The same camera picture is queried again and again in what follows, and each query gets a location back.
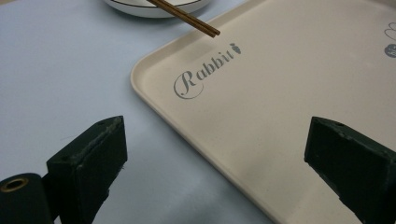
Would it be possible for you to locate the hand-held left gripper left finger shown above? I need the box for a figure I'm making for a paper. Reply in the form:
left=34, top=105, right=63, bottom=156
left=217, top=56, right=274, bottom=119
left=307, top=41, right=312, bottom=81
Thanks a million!
left=46, top=115, right=129, bottom=224

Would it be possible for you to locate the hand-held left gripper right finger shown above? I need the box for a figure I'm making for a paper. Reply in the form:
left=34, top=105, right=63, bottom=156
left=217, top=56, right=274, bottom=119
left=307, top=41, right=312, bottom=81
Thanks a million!
left=304, top=116, right=396, bottom=224

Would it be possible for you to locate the beige plastic tray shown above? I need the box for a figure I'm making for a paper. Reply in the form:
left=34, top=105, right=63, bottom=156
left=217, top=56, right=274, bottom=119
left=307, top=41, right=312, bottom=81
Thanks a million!
left=130, top=0, right=396, bottom=224

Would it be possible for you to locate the white bowl with dark rim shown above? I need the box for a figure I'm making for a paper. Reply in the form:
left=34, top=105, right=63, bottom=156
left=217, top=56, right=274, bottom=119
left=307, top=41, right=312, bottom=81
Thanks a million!
left=102, top=0, right=213, bottom=19

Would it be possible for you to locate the brown wooden chopstick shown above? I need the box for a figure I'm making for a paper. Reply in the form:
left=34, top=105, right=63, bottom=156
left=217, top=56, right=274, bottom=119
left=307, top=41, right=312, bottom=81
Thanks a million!
left=152, top=0, right=221, bottom=36
left=146, top=0, right=217, bottom=39

